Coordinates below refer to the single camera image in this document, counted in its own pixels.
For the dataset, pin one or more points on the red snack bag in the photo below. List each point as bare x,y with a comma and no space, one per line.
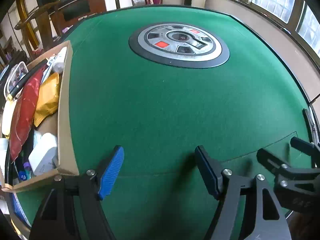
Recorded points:
23,115

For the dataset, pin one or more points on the white plastic bottle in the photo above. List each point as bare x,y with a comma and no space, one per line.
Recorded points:
60,60

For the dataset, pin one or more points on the black tube with yellow ends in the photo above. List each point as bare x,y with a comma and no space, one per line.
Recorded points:
23,82

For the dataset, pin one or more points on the clear cosmetic pouch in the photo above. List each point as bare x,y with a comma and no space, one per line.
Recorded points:
15,76

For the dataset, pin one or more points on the pale yellow soft pouch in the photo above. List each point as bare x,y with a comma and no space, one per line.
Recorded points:
7,117

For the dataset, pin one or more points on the yellow cracker packet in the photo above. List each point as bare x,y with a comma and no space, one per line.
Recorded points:
47,97

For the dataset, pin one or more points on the black marker purple cap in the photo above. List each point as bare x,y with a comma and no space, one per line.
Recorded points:
26,165

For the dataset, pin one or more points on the cardboard box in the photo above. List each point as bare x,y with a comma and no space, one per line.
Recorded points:
65,120

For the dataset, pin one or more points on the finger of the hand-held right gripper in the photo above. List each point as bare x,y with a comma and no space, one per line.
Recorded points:
287,173
300,143

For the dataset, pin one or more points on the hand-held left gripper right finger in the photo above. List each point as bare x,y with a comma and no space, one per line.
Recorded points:
207,172

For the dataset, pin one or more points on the white power adapter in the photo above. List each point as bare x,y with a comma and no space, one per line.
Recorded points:
42,155

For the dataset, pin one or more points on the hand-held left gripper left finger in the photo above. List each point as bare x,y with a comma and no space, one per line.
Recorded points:
112,172

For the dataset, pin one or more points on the round table control panel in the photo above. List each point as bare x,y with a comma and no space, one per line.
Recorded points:
178,45

